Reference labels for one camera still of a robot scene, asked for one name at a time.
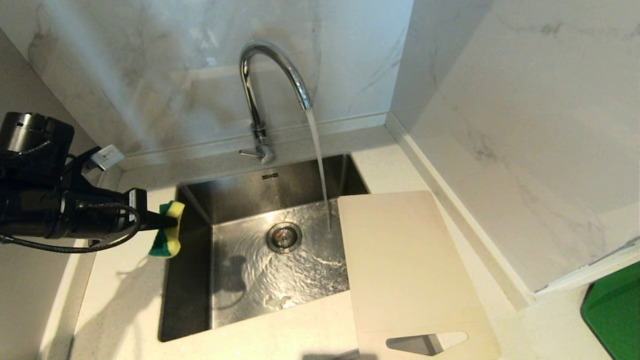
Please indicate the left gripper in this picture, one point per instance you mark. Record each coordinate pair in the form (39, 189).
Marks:
(95, 215)

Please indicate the yellow green sponge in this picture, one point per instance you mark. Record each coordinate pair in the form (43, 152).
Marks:
(169, 231)

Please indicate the chrome faucet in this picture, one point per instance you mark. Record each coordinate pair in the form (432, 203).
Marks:
(265, 100)

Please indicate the white cutting board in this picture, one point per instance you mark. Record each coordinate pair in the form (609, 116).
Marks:
(410, 270)

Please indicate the green plastic board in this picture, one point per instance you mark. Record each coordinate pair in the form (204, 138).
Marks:
(615, 315)

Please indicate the stainless steel sink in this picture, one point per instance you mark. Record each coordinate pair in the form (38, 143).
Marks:
(250, 250)

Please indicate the sink drain strainer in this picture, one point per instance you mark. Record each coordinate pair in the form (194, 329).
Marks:
(284, 237)

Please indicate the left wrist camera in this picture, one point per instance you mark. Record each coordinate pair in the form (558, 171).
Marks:
(102, 158)

